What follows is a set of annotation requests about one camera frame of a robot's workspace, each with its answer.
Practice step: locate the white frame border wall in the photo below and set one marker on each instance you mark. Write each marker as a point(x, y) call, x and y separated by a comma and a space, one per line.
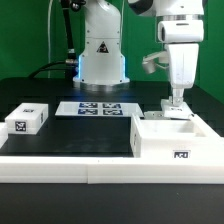
point(209, 168)

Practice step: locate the white cabinet box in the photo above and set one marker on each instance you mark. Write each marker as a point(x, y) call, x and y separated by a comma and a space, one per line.
point(176, 139)

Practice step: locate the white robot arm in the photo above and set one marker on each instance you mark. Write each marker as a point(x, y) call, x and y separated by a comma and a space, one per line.
point(102, 63)

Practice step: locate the white cabinet top block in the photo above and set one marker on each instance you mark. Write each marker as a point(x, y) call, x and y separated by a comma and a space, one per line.
point(27, 118)

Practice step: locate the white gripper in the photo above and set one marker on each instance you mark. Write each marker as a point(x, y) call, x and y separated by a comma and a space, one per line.
point(181, 41)

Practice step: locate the white cabinet door panel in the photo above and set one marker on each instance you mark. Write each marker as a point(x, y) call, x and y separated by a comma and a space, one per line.
point(154, 115)
point(178, 112)

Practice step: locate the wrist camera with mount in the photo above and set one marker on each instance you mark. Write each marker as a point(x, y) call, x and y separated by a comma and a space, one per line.
point(155, 60)

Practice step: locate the white marker sheet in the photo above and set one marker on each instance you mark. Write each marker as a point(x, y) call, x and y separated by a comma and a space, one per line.
point(98, 109)

